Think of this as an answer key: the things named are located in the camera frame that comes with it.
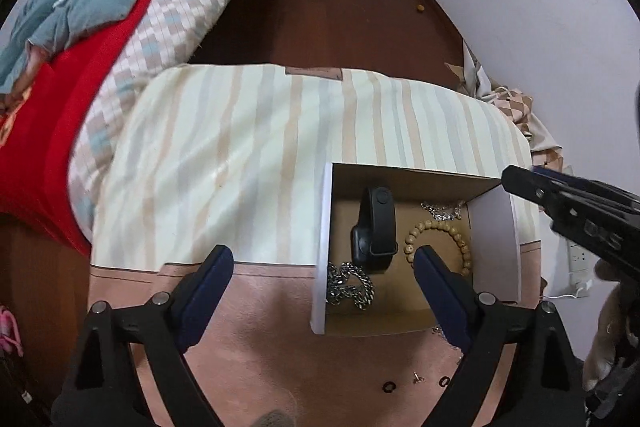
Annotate grey fuzzy cloth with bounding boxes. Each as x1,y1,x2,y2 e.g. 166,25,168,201
247,409,297,427

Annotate white cardboard box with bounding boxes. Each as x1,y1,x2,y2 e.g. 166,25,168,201
309,162,522,338

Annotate bed with red blanket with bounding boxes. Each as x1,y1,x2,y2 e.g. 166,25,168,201
0,0,281,258

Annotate person's right forearm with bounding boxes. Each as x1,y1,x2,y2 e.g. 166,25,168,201
582,257,626,394

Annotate thin silver chain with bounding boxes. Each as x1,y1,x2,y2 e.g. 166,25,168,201
431,327,466,367

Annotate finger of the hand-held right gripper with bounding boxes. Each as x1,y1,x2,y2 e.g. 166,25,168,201
501,164,593,228
531,165,640,210

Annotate thick silver chain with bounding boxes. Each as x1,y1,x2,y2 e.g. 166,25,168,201
326,261,376,312

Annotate argyle patterned cloth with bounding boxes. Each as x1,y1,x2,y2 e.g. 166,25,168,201
492,84,566,172

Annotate pink cloth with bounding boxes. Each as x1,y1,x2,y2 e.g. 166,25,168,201
0,306,25,358

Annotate black smart watch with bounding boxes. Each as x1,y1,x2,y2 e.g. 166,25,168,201
350,187,398,275

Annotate dark cloth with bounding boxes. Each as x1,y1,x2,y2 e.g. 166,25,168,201
0,352,56,427

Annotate thin silver necklace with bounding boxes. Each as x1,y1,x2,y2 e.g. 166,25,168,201
420,201,467,222

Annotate brown blanket label patch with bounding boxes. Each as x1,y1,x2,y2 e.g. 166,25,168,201
286,66,343,82

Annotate white cable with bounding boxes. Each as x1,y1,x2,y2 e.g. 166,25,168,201
540,282,592,303

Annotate white power strip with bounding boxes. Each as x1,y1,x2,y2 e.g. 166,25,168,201
567,241,593,300

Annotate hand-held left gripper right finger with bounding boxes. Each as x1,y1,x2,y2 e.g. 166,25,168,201
412,244,588,427

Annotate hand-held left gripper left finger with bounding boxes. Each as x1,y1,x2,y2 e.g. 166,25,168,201
52,244,236,427

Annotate wooden bead bracelet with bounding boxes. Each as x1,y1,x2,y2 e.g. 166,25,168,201
402,218,473,280

